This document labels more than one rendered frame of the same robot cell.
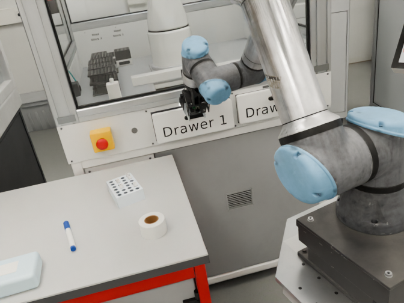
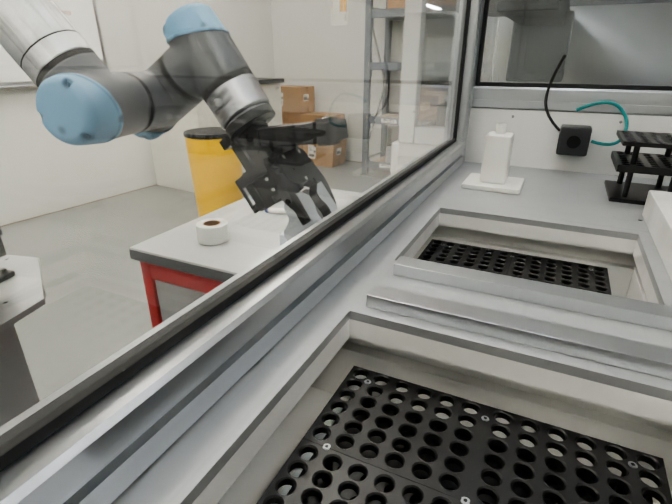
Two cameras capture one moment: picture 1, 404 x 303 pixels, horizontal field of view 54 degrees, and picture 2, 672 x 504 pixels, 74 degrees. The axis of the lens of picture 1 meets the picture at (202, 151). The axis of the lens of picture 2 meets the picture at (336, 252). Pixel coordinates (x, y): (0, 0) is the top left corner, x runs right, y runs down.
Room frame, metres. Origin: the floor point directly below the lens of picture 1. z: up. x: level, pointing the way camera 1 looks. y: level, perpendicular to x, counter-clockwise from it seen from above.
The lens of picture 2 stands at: (1.63, -0.46, 1.14)
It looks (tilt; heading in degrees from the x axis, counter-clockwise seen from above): 24 degrees down; 125
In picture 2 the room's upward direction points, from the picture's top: straight up
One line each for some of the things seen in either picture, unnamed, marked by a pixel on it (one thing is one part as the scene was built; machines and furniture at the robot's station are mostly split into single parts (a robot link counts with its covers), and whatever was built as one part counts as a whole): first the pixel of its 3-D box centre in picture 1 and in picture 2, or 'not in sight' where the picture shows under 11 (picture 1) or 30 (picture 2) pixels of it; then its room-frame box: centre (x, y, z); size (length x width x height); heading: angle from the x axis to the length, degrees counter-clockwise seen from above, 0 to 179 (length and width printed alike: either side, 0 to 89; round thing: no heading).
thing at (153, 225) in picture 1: (153, 225); not in sight; (0.86, 0.16, 0.78); 0.07 x 0.07 x 0.04
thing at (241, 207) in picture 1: (197, 169); not in sight; (1.83, 0.04, 0.40); 1.03 x 0.95 x 0.80; 99
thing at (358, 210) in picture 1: (374, 193); not in sight; (0.67, -0.34, 0.91); 0.15 x 0.15 x 0.10
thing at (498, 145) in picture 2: not in sight; (497, 155); (1.43, 0.29, 1.00); 0.09 x 0.08 x 0.10; 9
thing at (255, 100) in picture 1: (274, 102); not in sight; (1.39, -0.30, 0.87); 0.29 x 0.02 x 0.11; 99
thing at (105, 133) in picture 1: (102, 139); not in sight; (1.28, 0.34, 0.88); 0.07 x 0.05 x 0.07; 99
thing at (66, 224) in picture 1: (69, 235); not in sight; (0.89, 0.39, 0.77); 0.14 x 0.02 x 0.02; 22
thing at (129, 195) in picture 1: (125, 190); not in sight; (1.07, 0.26, 0.78); 0.12 x 0.08 x 0.04; 23
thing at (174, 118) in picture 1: (193, 121); not in sight; (1.33, 0.01, 0.87); 0.29 x 0.02 x 0.11; 99
